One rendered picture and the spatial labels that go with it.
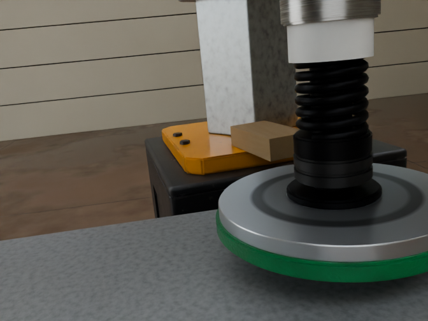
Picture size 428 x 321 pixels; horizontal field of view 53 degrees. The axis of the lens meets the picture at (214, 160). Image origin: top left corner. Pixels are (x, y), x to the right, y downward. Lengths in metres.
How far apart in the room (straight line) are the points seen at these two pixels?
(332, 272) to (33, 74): 6.32
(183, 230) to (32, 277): 0.16
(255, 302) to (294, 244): 0.06
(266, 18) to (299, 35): 0.80
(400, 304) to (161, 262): 0.21
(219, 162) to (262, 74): 0.28
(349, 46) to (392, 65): 6.94
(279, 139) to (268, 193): 0.50
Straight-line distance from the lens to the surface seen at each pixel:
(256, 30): 1.13
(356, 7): 0.35
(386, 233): 0.33
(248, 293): 0.37
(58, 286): 0.43
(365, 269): 0.32
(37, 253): 0.51
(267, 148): 0.91
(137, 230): 0.51
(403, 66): 7.36
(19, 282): 0.46
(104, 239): 0.50
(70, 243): 0.51
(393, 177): 0.46
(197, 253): 0.44
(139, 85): 6.33
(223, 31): 1.17
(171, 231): 0.49
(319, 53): 0.35
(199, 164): 0.99
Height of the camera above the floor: 1.03
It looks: 15 degrees down
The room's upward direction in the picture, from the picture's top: 5 degrees counter-clockwise
